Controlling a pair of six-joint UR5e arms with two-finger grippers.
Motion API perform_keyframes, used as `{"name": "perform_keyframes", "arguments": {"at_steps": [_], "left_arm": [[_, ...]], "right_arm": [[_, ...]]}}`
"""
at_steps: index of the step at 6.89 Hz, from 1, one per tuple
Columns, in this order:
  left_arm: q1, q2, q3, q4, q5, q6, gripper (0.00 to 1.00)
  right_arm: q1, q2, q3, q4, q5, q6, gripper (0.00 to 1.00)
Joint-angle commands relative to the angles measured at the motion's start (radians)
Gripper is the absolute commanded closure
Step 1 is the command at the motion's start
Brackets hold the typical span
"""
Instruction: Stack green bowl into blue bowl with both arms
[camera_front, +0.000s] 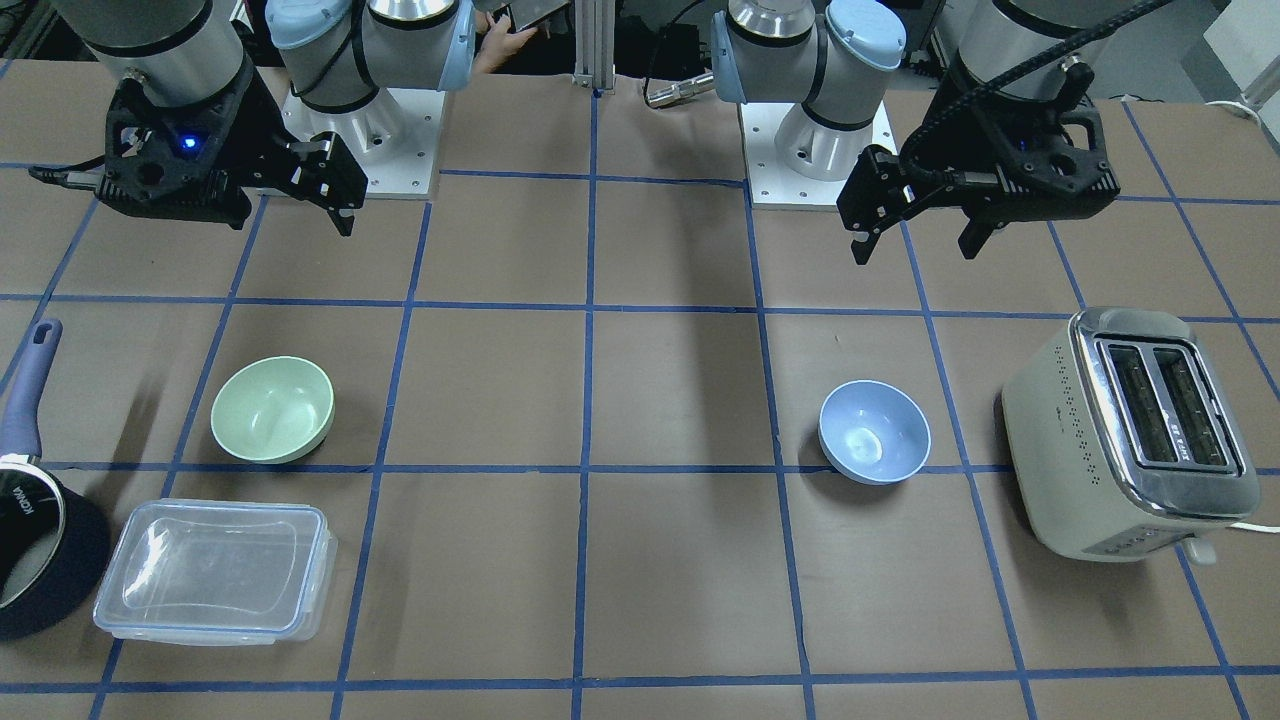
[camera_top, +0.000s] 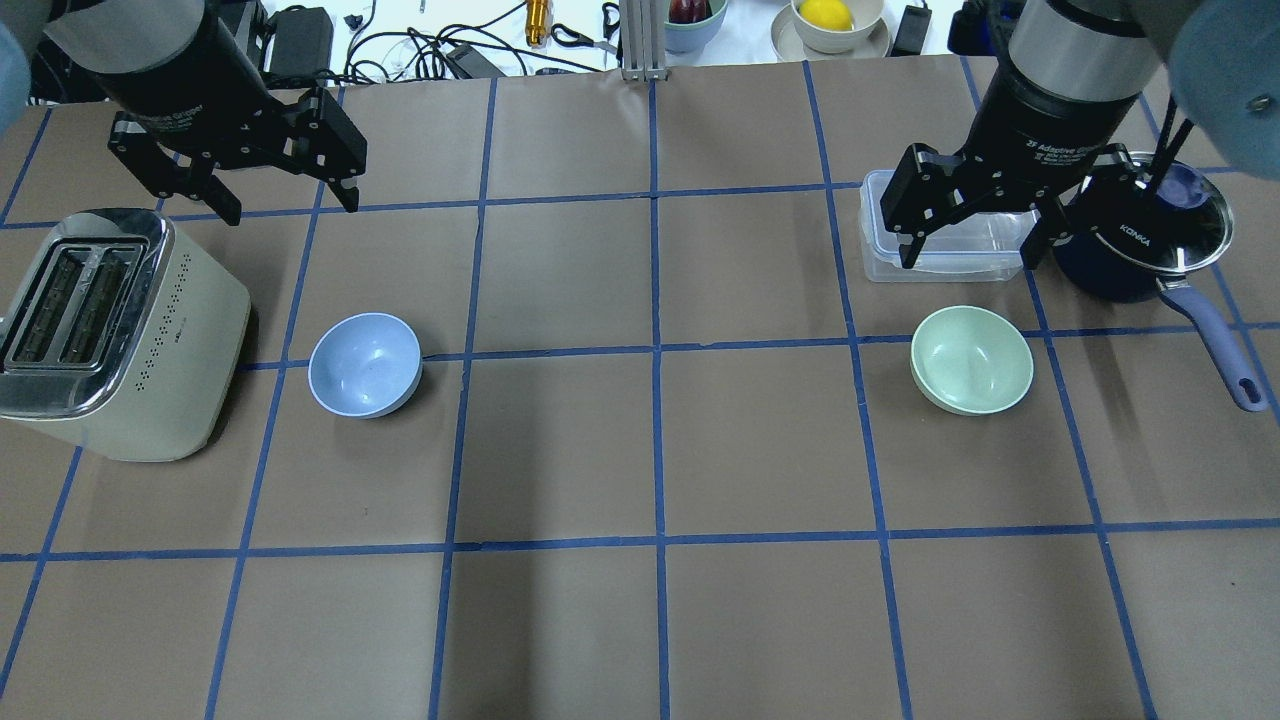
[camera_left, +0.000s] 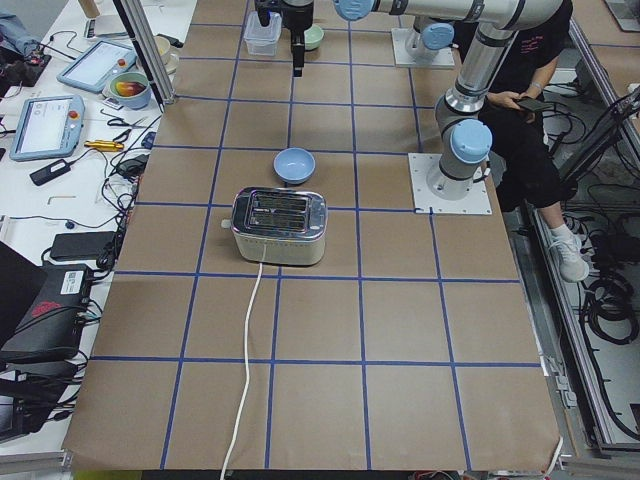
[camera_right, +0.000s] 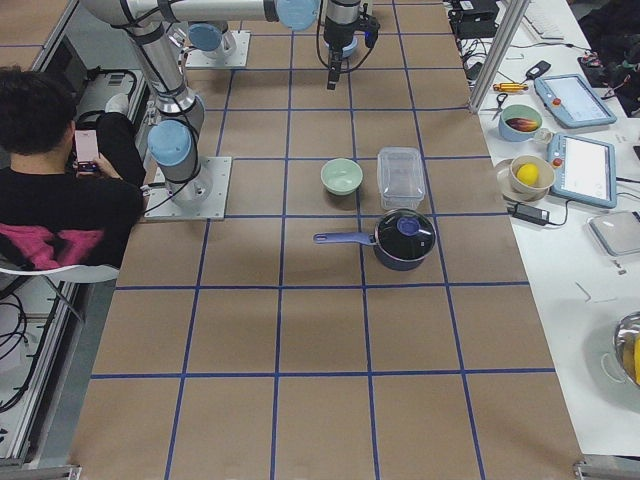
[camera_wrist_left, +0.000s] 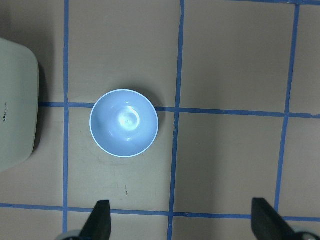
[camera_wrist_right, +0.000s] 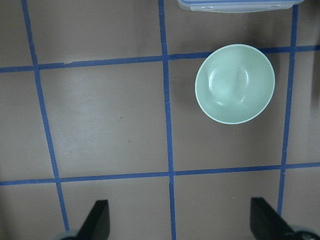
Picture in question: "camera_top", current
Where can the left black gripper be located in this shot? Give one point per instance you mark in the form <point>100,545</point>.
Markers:
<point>175,75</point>

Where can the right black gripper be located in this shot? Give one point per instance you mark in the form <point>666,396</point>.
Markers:
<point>1040,125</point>

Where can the green bowl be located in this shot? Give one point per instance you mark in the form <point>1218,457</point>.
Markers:
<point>970,361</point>

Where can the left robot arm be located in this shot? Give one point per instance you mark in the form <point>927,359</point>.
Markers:
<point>71,25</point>

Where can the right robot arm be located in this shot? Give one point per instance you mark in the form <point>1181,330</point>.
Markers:
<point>1065,78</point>

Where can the beige bowl with lemon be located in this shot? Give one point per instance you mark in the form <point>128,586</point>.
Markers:
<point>867,15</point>

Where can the blue bowl with fruit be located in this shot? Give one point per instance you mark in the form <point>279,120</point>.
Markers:
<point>691,25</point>

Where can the clear plastic container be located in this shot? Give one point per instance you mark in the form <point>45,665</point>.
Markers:
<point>983,248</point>

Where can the dark blue saucepan with lid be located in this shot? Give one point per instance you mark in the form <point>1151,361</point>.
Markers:
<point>1185,225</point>

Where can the black power adapter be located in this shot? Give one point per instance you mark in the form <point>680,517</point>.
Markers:
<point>300,49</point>

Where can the cream silver toaster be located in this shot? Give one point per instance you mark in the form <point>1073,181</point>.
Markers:
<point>122,337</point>

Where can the yellow lemon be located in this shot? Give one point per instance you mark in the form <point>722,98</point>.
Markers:
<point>832,15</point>

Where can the orange screwdriver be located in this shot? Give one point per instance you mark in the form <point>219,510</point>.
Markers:
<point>537,23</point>

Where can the aluminium frame post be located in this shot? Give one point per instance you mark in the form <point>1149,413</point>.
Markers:
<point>643,40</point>

